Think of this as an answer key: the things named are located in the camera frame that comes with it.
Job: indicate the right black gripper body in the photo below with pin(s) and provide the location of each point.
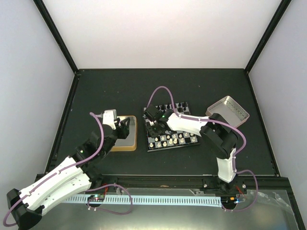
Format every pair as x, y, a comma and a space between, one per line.
156, 132

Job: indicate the black aluminium frame left post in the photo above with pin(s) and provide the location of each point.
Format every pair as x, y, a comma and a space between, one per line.
56, 34

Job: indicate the small green circuit board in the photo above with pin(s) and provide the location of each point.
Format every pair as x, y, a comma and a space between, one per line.
96, 198

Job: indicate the light blue cable duct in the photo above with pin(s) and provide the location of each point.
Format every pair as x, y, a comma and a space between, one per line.
164, 200

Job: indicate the pink metal tin tray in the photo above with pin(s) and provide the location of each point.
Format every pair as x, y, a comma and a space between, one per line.
230, 110

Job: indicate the black aluminium frame post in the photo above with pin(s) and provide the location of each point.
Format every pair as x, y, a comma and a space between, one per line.
281, 9
56, 34

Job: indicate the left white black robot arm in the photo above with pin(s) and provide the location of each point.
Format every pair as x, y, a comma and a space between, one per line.
75, 174

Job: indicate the black and silver chessboard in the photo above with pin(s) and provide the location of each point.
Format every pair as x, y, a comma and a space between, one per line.
184, 138

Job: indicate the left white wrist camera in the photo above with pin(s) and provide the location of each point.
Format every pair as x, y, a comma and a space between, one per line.
109, 118

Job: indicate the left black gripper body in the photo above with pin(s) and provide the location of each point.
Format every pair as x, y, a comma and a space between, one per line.
123, 133

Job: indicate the black aluminium frame right post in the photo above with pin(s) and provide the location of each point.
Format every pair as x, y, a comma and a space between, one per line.
281, 9

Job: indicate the gold metal tin tray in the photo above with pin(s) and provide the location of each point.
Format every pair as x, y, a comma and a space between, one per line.
130, 142

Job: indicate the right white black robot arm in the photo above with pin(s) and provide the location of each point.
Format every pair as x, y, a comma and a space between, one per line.
217, 135

